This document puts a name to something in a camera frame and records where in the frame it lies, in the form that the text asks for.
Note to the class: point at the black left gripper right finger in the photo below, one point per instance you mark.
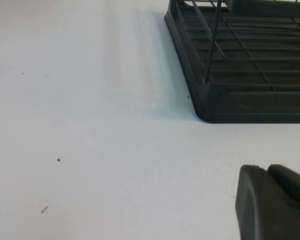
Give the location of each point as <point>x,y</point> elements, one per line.
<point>292,187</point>

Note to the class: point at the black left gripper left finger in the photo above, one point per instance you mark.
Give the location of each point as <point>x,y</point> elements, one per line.
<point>255,205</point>

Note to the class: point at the black plastic drip tray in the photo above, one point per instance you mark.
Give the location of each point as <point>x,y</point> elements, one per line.
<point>215,107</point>

